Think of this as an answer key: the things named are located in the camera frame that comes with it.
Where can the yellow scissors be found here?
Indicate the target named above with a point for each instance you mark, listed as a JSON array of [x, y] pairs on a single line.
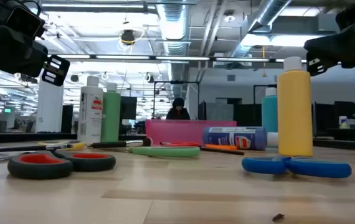
[[78, 146]]

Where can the blue paint bottle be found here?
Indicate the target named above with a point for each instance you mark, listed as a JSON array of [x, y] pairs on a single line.
[[221, 137]]

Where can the white building pillar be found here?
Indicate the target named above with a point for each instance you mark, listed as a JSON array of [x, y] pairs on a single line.
[[50, 109]]

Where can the pink translucent plastic bin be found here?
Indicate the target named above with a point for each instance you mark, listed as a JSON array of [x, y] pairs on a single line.
[[180, 132]]

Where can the yellow paint bottle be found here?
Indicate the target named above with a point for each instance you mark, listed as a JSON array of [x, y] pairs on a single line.
[[294, 118]]

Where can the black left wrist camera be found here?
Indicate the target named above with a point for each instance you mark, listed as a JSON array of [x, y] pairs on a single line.
[[25, 21]]

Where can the black computer monitor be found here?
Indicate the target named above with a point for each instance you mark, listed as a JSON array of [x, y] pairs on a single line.
[[129, 107]]

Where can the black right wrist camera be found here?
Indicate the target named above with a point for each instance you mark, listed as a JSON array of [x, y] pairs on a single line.
[[352, 15]]

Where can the thick black paintbrush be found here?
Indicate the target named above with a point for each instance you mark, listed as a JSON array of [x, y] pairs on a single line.
[[109, 144]]

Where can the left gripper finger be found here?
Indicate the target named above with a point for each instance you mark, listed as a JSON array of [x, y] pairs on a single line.
[[66, 66]]

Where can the green scissors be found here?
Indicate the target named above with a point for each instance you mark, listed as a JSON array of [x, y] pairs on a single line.
[[165, 152]]

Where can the person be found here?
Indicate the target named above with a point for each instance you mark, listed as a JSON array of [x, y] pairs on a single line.
[[177, 113]]

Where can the teal paint bottle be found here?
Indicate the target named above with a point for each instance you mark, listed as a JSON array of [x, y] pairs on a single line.
[[269, 115]]

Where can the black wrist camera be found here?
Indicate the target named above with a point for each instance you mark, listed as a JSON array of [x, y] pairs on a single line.
[[25, 21], [352, 15]]

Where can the ribbed silver ventilation duct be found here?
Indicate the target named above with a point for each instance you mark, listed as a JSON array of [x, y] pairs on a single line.
[[173, 25]]

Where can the blue scissors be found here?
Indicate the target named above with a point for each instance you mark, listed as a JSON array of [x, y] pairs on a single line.
[[264, 166]]

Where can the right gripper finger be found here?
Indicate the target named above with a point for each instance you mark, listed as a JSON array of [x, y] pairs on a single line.
[[328, 62]]

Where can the small dark debris piece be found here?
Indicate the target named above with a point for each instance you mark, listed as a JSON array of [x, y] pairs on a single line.
[[278, 217]]

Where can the slanted silver ventilation duct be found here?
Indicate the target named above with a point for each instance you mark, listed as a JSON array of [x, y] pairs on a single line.
[[271, 12]]

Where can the black background monitor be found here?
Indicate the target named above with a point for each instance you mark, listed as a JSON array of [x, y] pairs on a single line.
[[345, 110]]

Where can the green paint bottle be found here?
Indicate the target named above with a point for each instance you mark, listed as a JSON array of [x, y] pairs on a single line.
[[112, 118]]

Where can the white paint bottle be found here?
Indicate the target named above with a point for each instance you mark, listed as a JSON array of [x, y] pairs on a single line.
[[88, 124]]

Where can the small white background bottle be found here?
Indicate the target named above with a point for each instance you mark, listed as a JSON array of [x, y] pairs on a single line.
[[343, 123]]

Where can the black and red scissors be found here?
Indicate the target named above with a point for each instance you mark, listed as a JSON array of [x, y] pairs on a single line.
[[40, 173]]

